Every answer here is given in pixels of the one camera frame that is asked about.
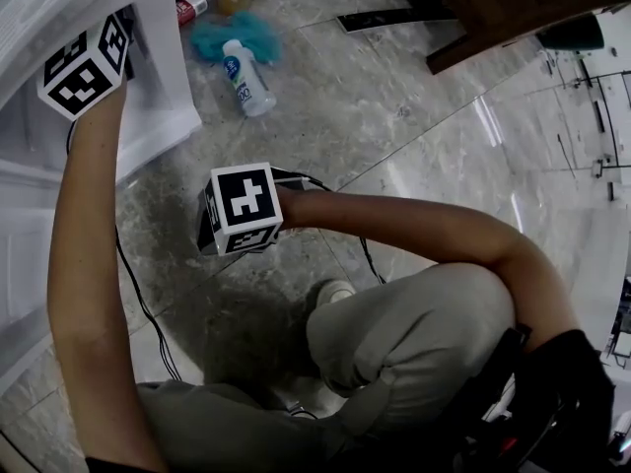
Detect teal fluffy cloth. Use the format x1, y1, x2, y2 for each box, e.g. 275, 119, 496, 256
189, 9, 286, 67

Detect dark green bin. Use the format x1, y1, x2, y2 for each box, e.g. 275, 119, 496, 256
535, 11, 606, 53

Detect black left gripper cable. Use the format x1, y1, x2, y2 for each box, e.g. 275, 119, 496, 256
113, 224, 179, 382

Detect black shirt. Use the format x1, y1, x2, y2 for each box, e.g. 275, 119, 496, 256
84, 329, 618, 473

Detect red can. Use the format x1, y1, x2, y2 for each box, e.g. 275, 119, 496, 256
175, 0, 209, 27

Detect beige trousers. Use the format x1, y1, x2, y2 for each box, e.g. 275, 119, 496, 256
136, 262, 520, 473

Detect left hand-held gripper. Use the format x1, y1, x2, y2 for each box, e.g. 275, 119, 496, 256
36, 7, 138, 122

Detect white plastic bottle blue label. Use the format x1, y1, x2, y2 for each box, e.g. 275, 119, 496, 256
221, 37, 278, 119

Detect person's left forearm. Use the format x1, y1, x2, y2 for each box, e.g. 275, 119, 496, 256
45, 80, 170, 473

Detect dark wooden cabinet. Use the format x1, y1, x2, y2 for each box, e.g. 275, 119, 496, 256
358, 0, 631, 77

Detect white shoe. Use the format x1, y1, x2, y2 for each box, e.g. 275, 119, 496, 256
314, 278, 357, 308

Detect person's right forearm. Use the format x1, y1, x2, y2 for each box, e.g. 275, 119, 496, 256
275, 186, 579, 352

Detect black waist pack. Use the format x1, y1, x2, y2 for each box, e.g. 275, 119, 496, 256
433, 325, 573, 473

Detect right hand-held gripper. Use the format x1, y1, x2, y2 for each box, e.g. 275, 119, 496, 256
195, 161, 286, 258

